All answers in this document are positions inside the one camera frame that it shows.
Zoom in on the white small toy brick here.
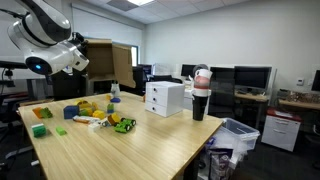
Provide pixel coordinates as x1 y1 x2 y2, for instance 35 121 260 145
87 122 101 132

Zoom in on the black computer monitor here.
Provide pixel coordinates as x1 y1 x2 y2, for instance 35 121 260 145
311 69 320 93
180 63 198 78
233 65 273 92
137 63 154 83
132 65 145 96

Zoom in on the wooden office desk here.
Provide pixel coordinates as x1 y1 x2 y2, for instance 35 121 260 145
277 98 320 112
233 90 271 130

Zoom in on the white drawer unit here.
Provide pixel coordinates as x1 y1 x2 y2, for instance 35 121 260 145
145 80 186 119

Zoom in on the small green toy brick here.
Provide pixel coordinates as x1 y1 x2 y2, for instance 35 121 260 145
54 125 68 137

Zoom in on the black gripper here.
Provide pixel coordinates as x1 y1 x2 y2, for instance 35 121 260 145
70 31 88 48

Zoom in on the dark printed snack bag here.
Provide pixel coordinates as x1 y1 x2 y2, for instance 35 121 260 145
207 148 234 180

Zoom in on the black tripod mount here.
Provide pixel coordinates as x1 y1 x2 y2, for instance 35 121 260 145
0 60 28 88

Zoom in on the green white toy brick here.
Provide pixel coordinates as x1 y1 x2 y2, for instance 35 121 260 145
31 122 48 139

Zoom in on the red white cup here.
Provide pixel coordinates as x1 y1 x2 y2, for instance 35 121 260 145
192 75 212 98

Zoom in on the white toy figure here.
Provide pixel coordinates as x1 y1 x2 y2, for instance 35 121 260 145
110 81 121 100

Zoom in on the window with dark frame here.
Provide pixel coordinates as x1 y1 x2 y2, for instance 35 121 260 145
130 44 140 67

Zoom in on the green blue small brick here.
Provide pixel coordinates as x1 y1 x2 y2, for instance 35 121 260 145
106 102 116 115

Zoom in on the white long toy block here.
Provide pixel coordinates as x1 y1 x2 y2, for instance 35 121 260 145
72 114 101 125

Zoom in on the white cabinet red top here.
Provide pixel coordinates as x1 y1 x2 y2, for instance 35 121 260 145
260 107 303 153

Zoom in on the white roller blind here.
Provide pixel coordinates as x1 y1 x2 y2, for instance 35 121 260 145
71 5 145 48

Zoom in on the brown cardboard box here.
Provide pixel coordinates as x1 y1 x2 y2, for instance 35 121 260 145
83 38 137 89

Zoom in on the ceiling light panel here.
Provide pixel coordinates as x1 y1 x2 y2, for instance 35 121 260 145
127 0 155 7

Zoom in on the white mug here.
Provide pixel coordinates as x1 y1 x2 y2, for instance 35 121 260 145
194 68 214 81

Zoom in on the black tumbler cup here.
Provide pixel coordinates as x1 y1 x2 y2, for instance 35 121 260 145
191 95 210 122

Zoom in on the clear plastic bag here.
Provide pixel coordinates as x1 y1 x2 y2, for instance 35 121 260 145
207 127 250 169

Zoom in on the large yellow toy brick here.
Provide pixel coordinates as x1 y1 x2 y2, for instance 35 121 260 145
74 98 93 111

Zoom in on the black Dell monitor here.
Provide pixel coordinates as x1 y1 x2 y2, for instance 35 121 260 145
49 69 88 101

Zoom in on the wooden side desk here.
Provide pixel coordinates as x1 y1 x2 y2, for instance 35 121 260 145
18 98 54 108

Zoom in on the blue toy brick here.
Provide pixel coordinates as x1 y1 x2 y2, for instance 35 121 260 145
62 104 81 120

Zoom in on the green toy car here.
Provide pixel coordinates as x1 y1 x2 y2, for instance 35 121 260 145
113 116 137 135

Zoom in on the yellow toy vehicle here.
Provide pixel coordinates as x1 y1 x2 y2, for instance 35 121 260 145
101 112 122 128

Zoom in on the dark grey round disc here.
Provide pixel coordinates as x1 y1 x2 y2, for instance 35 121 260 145
192 63 210 77

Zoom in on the clear plastic storage bin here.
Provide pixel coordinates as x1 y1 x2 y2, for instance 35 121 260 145
220 117 261 151

